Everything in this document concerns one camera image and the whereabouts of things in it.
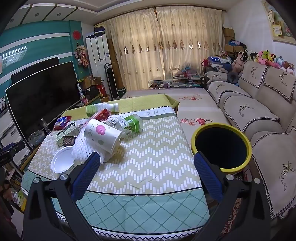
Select green white plastic bottle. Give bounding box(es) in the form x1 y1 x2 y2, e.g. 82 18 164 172
86 103 119 117

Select green printed paper box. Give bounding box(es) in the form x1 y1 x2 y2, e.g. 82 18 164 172
55 123 86 147

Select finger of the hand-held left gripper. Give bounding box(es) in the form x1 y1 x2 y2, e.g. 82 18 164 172
0 141 25 163

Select black white tower fan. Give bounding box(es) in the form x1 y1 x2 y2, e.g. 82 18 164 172
104 62 118 100

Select clear water bottle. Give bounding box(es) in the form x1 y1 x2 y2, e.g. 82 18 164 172
41 119 51 135

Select white plastic lid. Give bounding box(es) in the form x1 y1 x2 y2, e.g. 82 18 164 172
51 146 75 174

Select blue red small box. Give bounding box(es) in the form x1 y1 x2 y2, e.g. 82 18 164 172
54 116 71 130

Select pink plush bear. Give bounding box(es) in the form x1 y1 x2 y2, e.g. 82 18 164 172
231 56 244 72

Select patterned floor rug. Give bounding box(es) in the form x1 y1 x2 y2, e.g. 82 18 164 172
217 169 257 241

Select black television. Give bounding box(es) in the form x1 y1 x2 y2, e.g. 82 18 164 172
5 61 81 144

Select row of plush toys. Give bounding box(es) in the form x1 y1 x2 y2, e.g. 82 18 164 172
240 49 296 76

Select dark round cushion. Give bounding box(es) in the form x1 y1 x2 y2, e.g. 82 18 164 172
226 71 240 85

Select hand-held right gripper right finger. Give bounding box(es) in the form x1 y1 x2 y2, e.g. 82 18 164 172
194 152 275 241

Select cream curtains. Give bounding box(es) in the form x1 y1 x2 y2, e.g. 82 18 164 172
104 6 225 90

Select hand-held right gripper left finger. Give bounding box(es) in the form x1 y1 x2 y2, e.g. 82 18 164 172
22 151 102 241

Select patterned green tablecloth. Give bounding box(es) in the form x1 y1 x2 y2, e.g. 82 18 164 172
21 94 211 234

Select white standing air conditioner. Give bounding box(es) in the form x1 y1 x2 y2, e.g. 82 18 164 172
85 32 111 79

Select open cardboard boxes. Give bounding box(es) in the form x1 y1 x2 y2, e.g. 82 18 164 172
80 76 109 98

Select white paper cup pink print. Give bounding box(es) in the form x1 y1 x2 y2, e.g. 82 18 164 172
84 119 123 154

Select framed wall picture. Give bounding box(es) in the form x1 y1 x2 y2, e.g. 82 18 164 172
261 0 296 42

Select beige sofa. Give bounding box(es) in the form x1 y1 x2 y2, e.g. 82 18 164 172
203 59 296 219

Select floral bed cover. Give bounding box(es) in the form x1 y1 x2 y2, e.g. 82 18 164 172
120 88 234 130

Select white foam net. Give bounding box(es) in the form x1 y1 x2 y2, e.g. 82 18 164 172
72 127 111 166

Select low table with books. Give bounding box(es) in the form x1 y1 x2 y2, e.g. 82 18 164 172
148 72 205 90

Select red snack packet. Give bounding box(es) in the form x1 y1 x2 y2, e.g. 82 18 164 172
91 109 112 121

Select artificial flower decoration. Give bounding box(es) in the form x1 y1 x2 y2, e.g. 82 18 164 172
73 43 89 69

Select stack of cardboard boxes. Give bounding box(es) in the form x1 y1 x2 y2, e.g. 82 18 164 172
223 27 243 52

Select yellow rimmed dark bin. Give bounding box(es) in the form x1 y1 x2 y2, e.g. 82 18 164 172
191 123 252 174

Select blue star patterned bag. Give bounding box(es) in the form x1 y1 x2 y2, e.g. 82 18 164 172
208 56 232 65

